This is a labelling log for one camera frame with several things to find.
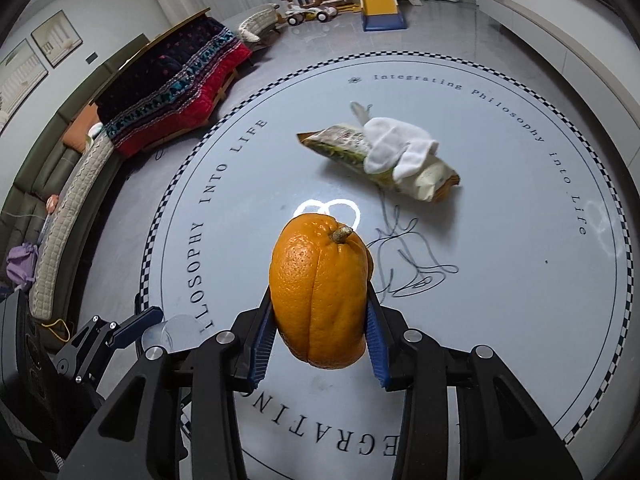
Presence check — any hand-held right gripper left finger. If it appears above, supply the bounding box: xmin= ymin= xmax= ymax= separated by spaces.
xmin=65 ymin=292 xmax=277 ymax=480

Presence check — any beige quilted mat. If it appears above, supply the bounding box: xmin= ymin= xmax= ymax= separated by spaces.
xmin=27 ymin=135 xmax=113 ymax=322

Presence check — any orange citrus fruit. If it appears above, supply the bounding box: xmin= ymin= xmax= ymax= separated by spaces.
xmin=269 ymin=214 xmax=375 ymax=370

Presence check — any green brown snack packet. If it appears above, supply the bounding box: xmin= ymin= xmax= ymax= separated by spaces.
xmin=296 ymin=122 xmax=461 ymax=204

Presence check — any white sock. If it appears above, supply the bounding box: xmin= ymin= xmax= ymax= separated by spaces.
xmin=364 ymin=116 xmax=441 ymax=173
xmin=392 ymin=139 xmax=442 ymax=184

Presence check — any yellow cable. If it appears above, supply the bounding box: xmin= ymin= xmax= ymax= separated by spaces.
xmin=40 ymin=317 xmax=71 ymax=343

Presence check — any wooden low table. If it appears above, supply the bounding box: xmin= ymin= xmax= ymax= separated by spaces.
xmin=95 ymin=7 xmax=253 ymax=158

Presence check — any white low cabinet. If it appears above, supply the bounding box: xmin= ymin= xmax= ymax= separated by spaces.
xmin=475 ymin=0 xmax=640 ymax=106

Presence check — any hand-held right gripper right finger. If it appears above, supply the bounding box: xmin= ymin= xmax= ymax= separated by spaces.
xmin=364 ymin=285 xmax=583 ymax=480

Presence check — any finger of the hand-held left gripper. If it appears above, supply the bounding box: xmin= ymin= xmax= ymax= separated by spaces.
xmin=52 ymin=306 xmax=165 ymax=391

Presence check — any purple bag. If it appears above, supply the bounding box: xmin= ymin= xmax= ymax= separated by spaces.
xmin=5 ymin=242 xmax=40 ymax=291

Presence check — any small framed picture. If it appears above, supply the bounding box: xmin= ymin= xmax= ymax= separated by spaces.
xmin=31 ymin=9 xmax=83 ymax=68

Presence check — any white ride-on toy car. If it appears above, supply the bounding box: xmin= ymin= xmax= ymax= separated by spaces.
xmin=280 ymin=0 xmax=337 ymax=26

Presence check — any large framed plant picture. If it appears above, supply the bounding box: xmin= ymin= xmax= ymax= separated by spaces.
xmin=0 ymin=39 xmax=49 ymax=126

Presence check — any dark green sofa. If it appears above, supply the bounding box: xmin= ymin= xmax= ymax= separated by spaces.
xmin=0 ymin=32 xmax=151 ymax=321

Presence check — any dark patterned blanket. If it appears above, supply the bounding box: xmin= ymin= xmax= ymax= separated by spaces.
xmin=95 ymin=16 xmax=252 ymax=157

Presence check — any clear plastic cup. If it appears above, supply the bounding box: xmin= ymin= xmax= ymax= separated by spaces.
xmin=142 ymin=314 xmax=201 ymax=356

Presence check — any orange cushion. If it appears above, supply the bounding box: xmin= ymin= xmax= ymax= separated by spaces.
xmin=62 ymin=105 xmax=103 ymax=153

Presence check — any white basket chair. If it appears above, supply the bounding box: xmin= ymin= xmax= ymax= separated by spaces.
xmin=237 ymin=2 xmax=281 ymax=43

